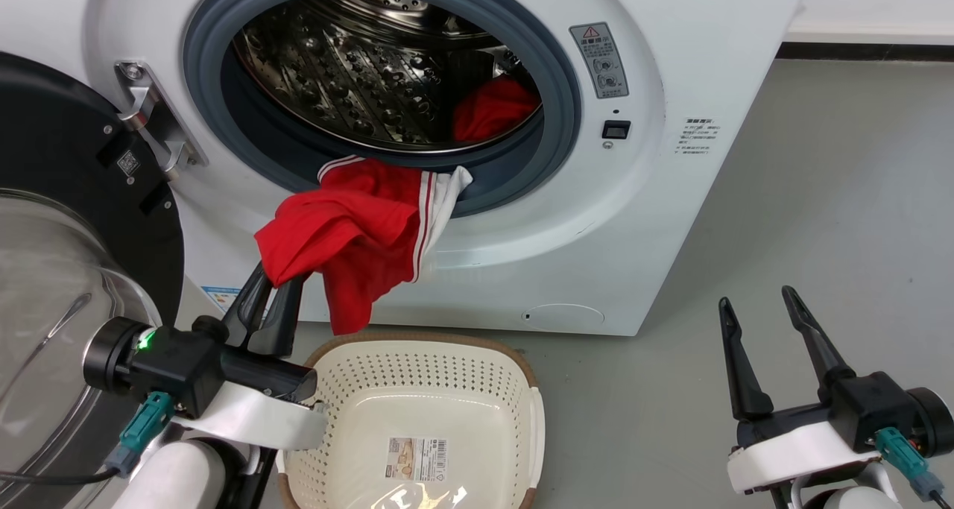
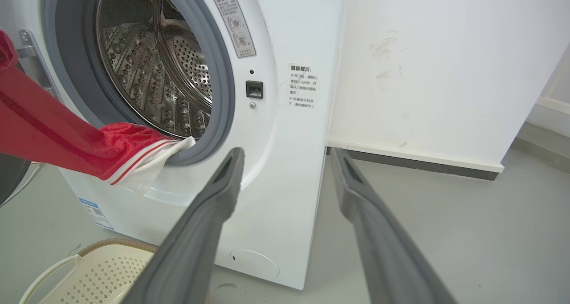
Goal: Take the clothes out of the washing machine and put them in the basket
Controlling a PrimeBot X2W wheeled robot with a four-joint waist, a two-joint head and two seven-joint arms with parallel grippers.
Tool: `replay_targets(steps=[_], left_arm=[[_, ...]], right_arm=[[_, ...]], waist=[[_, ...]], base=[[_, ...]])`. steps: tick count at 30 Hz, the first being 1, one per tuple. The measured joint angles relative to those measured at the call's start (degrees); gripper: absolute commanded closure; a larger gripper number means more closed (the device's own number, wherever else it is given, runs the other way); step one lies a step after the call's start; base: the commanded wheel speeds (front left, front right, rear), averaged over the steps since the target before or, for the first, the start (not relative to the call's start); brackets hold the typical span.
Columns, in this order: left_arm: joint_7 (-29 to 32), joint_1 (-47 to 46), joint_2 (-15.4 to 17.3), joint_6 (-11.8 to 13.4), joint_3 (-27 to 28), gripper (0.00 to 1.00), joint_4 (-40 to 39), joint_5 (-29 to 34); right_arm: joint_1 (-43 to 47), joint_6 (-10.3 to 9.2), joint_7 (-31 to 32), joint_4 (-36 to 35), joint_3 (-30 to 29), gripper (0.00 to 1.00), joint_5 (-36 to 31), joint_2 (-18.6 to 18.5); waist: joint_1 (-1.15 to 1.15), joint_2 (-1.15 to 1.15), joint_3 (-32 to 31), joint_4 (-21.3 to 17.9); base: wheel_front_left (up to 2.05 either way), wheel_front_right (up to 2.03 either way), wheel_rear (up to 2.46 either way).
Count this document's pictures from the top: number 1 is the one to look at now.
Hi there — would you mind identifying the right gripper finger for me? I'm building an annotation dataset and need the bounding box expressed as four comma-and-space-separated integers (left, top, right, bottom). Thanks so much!
781, 285, 856, 404
718, 297, 775, 422

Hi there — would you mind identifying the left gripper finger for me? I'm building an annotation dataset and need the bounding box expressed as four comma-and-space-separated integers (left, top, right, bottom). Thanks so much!
250, 274, 306, 357
221, 262, 274, 347

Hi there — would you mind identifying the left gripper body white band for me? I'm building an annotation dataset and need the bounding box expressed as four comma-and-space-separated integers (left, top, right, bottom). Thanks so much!
175, 352, 329, 452

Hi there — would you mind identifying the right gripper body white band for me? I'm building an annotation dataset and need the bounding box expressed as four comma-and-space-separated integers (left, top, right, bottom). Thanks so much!
727, 403, 884, 495

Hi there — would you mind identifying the red garment with white trim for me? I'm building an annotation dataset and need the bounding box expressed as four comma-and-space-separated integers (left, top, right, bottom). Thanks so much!
254, 156, 475, 336

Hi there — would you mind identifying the cream perforated laundry basket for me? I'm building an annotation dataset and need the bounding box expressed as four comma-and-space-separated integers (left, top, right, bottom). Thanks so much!
276, 332, 546, 509

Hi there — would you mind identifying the barcode label in basket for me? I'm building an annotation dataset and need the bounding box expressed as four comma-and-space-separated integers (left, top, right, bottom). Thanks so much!
385, 437, 449, 482

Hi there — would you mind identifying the white front-load washing machine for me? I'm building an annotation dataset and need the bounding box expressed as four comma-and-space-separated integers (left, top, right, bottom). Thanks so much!
0, 0, 815, 338

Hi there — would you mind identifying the black glass washing machine door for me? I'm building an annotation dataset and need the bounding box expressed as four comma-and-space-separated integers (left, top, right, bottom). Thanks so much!
0, 51, 186, 509

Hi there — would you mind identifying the blue white label sticker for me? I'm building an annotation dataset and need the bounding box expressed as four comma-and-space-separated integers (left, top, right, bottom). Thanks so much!
201, 285, 243, 314

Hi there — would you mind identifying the silver metal door hinge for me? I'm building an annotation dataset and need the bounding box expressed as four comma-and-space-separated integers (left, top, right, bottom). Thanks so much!
114, 60, 208, 182

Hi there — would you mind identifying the small text sticker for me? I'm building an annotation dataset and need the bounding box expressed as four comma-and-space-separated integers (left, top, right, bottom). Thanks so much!
675, 116, 722, 158

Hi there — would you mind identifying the stainless steel washer drum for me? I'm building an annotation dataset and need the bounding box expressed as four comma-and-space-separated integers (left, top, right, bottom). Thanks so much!
233, 0, 543, 154

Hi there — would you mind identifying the grey rubber door gasket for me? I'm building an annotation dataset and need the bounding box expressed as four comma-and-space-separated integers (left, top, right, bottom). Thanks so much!
183, 0, 582, 219

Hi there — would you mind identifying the plain red garment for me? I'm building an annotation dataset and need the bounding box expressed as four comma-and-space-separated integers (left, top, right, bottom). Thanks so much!
452, 77, 541, 143

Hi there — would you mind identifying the grey warning sticker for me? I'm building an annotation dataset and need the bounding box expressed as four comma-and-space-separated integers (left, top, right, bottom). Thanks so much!
569, 22, 630, 100

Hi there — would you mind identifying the left cable with teal plug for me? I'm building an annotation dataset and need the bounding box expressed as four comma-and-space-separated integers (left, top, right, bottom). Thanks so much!
0, 391, 176, 487

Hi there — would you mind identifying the cable with teal plug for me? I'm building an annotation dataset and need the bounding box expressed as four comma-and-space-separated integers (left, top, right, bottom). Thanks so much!
876, 427, 952, 509
0, 391, 176, 487

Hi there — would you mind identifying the right cable with teal plug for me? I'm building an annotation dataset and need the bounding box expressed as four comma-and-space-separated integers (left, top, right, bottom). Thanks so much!
876, 427, 952, 509

